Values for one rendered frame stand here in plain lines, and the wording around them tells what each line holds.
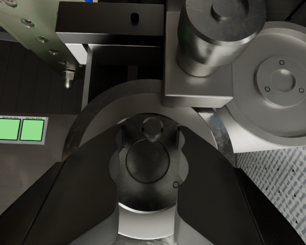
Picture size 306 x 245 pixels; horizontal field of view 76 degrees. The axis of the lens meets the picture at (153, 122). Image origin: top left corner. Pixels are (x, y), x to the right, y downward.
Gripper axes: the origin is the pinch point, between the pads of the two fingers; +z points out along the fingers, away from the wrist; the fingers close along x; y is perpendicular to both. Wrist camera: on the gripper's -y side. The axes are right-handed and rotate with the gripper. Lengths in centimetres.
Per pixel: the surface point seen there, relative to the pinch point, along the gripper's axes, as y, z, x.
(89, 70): -1.7, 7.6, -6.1
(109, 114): 0.8, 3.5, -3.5
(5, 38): 20, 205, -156
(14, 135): 20.9, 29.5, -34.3
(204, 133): 1.9, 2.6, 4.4
